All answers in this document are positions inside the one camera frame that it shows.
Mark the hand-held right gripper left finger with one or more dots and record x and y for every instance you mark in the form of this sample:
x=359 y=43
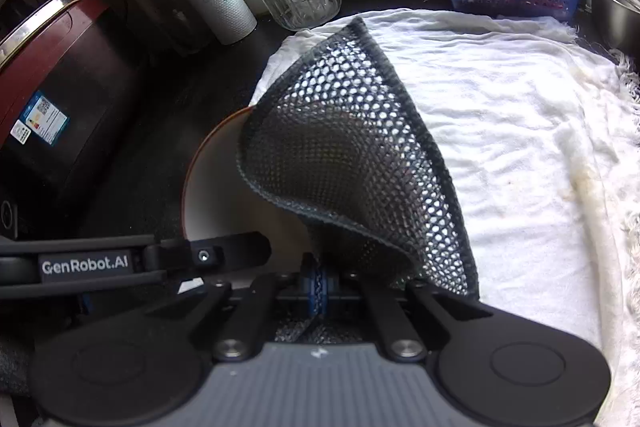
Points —
x=311 y=293

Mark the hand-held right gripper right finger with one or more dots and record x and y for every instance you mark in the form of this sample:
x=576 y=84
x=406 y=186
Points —
x=324 y=294

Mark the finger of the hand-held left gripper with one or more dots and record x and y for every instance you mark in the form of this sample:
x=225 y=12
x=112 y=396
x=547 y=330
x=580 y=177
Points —
x=215 y=254

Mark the white bowl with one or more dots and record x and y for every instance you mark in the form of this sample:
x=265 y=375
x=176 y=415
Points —
x=220 y=207

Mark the grey mesh dish cloth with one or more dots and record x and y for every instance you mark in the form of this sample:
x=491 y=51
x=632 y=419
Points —
x=350 y=157

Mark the dark red rice cooker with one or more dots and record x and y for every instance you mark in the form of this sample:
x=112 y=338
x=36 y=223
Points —
x=75 y=82

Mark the white towel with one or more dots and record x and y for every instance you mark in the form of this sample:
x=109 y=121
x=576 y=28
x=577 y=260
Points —
x=500 y=132

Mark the rectangular steel container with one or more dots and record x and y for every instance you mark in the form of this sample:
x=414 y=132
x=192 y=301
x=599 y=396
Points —
x=620 y=17

